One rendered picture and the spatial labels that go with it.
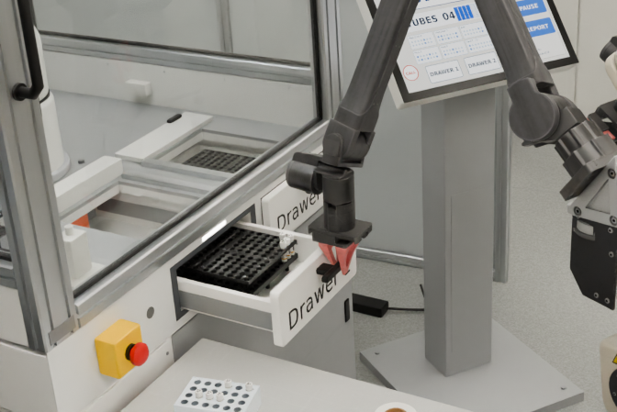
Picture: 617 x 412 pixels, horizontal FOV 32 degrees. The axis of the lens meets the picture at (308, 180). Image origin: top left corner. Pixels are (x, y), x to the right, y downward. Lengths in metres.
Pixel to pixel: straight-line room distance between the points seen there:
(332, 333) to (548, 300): 1.17
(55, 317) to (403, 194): 2.13
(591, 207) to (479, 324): 1.49
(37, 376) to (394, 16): 0.83
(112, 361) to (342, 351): 0.98
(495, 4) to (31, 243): 0.81
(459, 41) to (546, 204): 1.66
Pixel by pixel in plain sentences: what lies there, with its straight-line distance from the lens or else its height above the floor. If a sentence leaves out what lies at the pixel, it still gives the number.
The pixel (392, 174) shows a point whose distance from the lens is 3.67.
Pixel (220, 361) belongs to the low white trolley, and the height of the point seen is 0.76.
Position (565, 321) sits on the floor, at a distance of 3.50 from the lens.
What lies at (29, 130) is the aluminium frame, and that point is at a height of 1.30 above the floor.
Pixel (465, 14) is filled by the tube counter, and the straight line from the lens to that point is 2.73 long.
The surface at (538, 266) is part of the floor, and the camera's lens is 3.80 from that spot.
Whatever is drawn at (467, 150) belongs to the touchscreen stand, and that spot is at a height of 0.74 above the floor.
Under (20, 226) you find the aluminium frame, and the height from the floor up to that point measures 1.17.
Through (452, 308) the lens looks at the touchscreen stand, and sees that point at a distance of 3.04.
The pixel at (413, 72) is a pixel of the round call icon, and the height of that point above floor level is 1.02.
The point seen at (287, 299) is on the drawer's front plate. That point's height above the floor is 0.90.
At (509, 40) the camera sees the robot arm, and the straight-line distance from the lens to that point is 1.72.
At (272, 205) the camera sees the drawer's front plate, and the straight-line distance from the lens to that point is 2.19.
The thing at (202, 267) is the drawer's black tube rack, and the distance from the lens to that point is 2.00.
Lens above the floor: 1.86
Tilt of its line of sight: 25 degrees down
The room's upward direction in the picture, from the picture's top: 4 degrees counter-clockwise
